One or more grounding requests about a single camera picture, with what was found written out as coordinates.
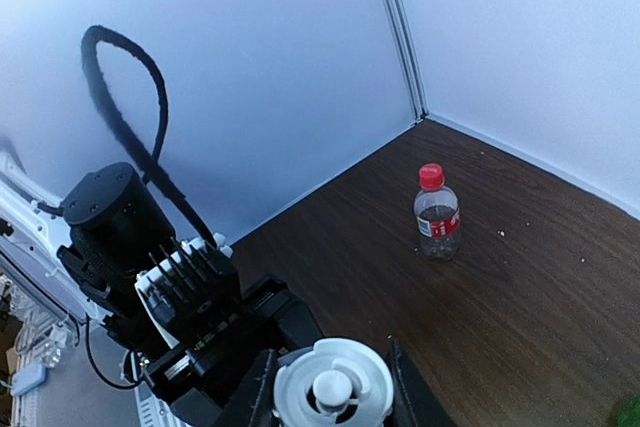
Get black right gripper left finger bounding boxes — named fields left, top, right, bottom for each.
left=214, top=349, right=279, bottom=427

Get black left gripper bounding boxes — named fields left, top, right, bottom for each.
left=144, top=276, right=320, bottom=426

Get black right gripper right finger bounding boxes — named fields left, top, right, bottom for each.
left=384, top=340, right=458, bottom=427

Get white nozzle bottle cap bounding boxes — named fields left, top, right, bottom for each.
left=272, top=337, right=394, bottom=427

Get clear bottle red label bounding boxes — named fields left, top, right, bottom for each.
left=413, top=182, right=462, bottom=261

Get red bottle cap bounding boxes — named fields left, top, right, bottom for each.
left=419, top=163, right=445, bottom=191

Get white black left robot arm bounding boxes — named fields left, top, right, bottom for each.
left=1, top=152, right=322, bottom=426

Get green plastic bottle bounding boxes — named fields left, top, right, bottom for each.
left=604, top=395, right=640, bottom=427

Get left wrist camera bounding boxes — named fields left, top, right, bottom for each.
left=134, top=233, right=242, bottom=348

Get left black camera cable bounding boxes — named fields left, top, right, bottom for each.
left=79, top=25, right=219, bottom=248

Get left aluminium frame post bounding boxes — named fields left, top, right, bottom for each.
left=382, top=0, right=429, bottom=123

